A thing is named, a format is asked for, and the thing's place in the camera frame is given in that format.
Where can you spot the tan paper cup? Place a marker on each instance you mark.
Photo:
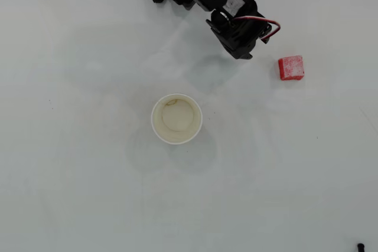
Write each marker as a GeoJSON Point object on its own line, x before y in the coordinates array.
{"type": "Point", "coordinates": [177, 119]}

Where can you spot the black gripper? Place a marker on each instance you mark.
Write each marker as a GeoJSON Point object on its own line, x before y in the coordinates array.
{"type": "Point", "coordinates": [240, 48]}

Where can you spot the small black stand tip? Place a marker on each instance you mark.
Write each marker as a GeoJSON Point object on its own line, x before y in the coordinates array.
{"type": "Point", "coordinates": [360, 247]}

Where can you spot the red cube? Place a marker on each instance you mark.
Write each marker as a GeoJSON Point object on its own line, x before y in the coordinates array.
{"type": "Point", "coordinates": [291, 68]}

